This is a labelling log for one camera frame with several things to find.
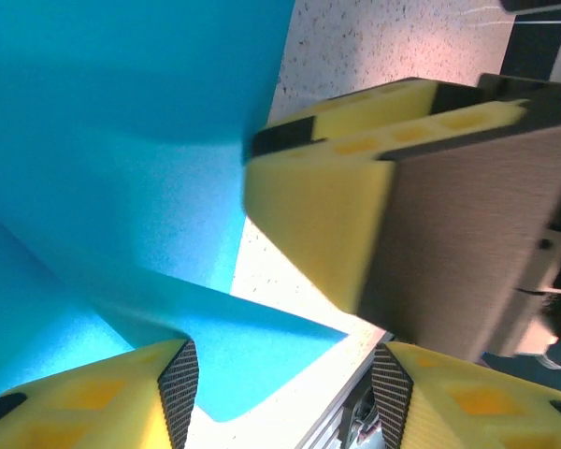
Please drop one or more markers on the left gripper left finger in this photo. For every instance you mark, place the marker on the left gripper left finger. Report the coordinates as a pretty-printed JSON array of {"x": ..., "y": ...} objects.
[{"x": 75, "y": 402}]

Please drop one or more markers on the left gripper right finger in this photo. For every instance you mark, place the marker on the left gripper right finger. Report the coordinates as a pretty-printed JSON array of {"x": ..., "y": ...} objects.
[{"x": 472, "y": 402}]

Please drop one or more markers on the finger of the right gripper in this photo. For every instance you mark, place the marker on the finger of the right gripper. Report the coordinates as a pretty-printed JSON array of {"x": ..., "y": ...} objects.
[
  {"x": 355, "y": 105},
  {"x": 318, "y": 220}
]

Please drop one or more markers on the aluminium cross rail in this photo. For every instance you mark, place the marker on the aluminium cross rail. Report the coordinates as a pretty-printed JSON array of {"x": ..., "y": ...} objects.
[{"x": 341, "y": 407}]

